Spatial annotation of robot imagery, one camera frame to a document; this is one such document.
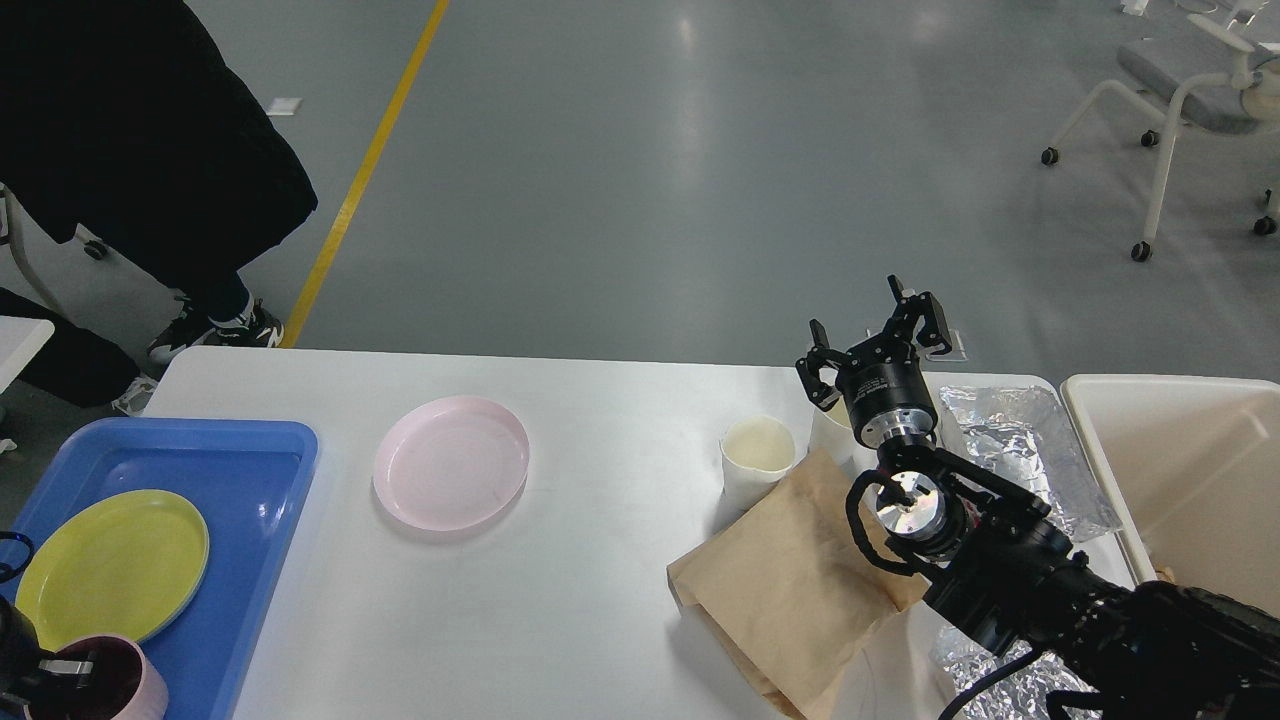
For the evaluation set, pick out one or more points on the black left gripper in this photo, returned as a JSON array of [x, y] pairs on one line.
[[24, 669]]

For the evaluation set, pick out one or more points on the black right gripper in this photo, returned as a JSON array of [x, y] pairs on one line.
[[885, 394]]

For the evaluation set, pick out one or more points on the pink mug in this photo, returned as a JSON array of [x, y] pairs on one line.
[[123, 684]]

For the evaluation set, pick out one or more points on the pink plate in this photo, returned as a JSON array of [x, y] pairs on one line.
[[452, 464]]

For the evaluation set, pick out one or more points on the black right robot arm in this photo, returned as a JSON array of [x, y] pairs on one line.
[[1000, 571]]

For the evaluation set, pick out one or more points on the white floor socket plate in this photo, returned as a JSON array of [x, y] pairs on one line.
[[955, 345]]

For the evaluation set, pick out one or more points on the white paper cup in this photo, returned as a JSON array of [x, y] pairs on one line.
[[831, 432], [756, 454]]

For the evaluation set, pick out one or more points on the yellow plate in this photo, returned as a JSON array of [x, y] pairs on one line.
[[127, 565]]

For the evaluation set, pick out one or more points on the crumpled aluminium foil sheet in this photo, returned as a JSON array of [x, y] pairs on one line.
[[1024, 435]]

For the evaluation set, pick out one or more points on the brown paper bag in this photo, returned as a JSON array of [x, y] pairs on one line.
[[788, 593]]

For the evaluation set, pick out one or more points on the blue plastic tray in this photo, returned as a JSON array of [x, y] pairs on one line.
[[248, 478]]

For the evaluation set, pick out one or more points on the person in black trousers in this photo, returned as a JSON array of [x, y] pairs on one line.
[[79, 366]]

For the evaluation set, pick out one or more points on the beige plastic bin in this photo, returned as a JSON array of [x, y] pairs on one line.
[[1191, 465]]

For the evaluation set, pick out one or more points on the white side table corner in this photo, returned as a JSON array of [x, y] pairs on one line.
[[21, 339]]

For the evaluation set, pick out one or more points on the aluminium foil piece lower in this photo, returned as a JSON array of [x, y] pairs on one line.
[[1021, 696]]

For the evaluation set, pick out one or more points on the white chair left edge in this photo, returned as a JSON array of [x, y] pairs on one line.
[[14, 239]]

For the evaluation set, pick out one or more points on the white grey office chair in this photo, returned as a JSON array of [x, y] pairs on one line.
[[1215, 80]]

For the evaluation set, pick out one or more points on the person in long black coat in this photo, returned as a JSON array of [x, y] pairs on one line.
[[122, 118]]

